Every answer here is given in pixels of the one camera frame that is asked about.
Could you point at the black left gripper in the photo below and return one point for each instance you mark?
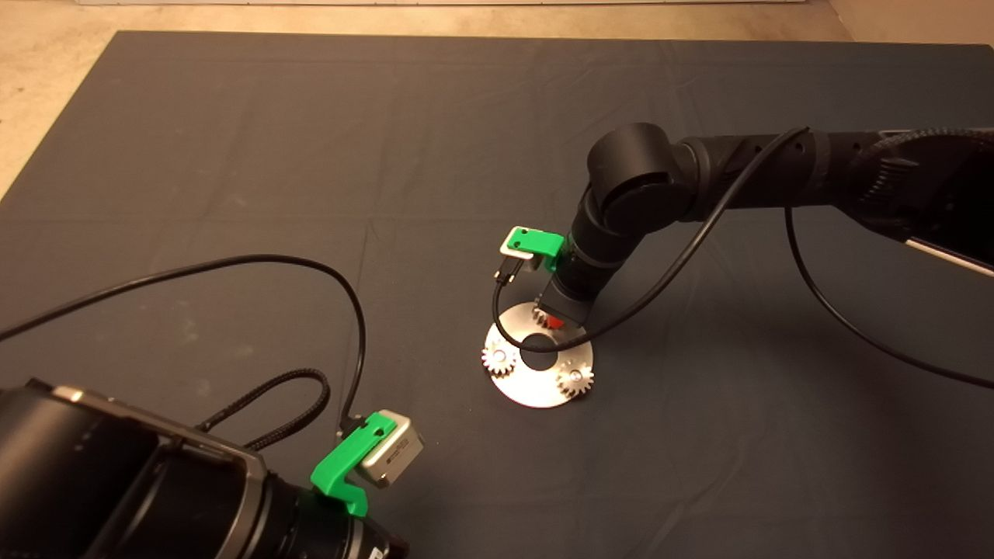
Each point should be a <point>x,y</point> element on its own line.
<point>322,537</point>

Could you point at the dark grey table cloth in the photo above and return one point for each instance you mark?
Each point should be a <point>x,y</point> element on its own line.
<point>311,155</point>

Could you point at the silver camera box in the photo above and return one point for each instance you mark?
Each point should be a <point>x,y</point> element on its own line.
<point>528,264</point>
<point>402,460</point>

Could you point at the silver left camera box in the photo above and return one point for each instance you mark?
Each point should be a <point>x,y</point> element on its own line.
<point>402,460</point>

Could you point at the round metal carrier plate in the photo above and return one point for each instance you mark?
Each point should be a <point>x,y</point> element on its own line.
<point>536,392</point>

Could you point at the small steel planetary gear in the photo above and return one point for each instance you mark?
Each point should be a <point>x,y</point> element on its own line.
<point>567,387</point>
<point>537,314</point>
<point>491,366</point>

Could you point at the green left camera mount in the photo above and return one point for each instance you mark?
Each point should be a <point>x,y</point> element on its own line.
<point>342,463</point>

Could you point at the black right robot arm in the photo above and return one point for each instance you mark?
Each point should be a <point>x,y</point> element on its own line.
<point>644,171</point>

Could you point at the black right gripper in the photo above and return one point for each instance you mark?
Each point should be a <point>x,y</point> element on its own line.
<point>582,283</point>

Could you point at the silver right camera box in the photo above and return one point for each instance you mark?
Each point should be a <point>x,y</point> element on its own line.
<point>528,264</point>

